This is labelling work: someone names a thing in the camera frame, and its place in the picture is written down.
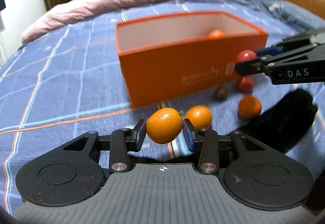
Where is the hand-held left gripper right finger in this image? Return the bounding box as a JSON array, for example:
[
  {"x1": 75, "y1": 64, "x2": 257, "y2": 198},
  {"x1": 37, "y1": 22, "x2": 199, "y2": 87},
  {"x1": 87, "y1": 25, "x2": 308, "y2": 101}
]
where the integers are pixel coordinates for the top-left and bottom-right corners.
[{"x1": 183, "y1": 119, "x2": 280, "y2": 174}]

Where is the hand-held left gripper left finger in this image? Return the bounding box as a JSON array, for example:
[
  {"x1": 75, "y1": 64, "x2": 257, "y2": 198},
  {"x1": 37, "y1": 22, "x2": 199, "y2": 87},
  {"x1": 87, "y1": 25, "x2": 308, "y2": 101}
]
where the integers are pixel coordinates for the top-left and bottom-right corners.
[{"x1": 48, "y1": 119, "x2": 147, "y2": 174}]

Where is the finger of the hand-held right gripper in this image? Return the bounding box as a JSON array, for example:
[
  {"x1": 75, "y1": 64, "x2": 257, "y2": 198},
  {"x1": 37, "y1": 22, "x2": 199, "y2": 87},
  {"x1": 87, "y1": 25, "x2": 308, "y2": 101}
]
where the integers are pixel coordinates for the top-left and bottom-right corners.
[
  {"x1": 234, "y1": 43, "x2": 325, "y2": 77},
  {"x1": 255, "y1": 31, "x2": 325, "y2": 57}
]

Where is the red cherry tomato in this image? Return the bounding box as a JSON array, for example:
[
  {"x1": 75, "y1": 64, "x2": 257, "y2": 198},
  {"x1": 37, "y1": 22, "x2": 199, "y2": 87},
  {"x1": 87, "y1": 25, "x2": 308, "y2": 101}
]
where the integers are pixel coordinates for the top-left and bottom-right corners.
[
  {"x1": 236, "y1": 50, "x2": 257, "y2": 64},
  {"x1": 236, "y1": 75, "x2": 254, "y2": 94}
]

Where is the small mandarin orange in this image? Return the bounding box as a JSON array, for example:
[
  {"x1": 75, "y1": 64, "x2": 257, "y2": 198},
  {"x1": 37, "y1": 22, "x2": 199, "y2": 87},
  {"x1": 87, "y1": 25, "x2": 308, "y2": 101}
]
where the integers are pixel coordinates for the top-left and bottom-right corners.
[
  {"x1": 208, "y1": 29, "x2": 226, "y2": 39},
  {"x1": 237, "y1": 95, "x2": 262, "y2": 120},
  {"x1": 146, "y1": 108, "x2": 184, "y2": 144},
  {"x1": 185, "y1": 105, "x2": 213, "y2": 130}
]

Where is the orange cardboard box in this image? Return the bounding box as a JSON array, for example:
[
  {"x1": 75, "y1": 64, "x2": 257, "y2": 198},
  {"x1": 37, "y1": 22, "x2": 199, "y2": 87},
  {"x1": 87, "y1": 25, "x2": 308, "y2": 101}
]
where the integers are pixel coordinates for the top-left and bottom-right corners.
[{"x1": 115, "y1": 11, "x2": 269, "y2": 108}]

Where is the blue denim cloth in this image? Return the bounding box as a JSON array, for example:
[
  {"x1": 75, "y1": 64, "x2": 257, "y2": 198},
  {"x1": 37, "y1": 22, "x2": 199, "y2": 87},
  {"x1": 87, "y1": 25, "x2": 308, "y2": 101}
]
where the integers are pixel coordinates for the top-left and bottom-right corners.
[{"x1": 247, "y1": 0, "x2": 325, "y2": 39}]

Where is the dark brown cherry tomato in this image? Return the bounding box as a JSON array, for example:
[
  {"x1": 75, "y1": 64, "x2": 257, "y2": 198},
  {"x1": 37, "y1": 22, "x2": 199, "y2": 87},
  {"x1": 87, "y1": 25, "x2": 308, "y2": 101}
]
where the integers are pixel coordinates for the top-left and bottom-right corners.
[{"x1": 214, "y1": 87, "x2": 228, "y2": 101}]

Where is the black knitted cloth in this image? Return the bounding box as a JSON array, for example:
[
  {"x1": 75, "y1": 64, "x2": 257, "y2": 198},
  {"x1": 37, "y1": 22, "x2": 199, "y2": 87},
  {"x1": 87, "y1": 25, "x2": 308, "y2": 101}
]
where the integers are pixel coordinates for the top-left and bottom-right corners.
[{"x1": 142, "y1": 88, "x2": 319, "y2": 163}]

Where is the blue plaid bedsheet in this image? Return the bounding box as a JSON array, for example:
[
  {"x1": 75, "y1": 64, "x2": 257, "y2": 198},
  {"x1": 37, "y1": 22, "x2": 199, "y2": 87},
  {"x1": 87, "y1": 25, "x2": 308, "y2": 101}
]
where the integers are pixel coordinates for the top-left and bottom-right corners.
[{"x1": 0, "y1": 0, "x2": 325, "y2": 189}]

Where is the pink quilt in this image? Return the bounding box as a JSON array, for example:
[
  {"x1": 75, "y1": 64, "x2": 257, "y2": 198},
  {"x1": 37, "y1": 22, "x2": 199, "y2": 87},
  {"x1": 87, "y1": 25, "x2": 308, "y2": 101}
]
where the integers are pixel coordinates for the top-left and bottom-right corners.
[{"x1": 22, "y1": 0, "x2": 258, "y2": 44}]

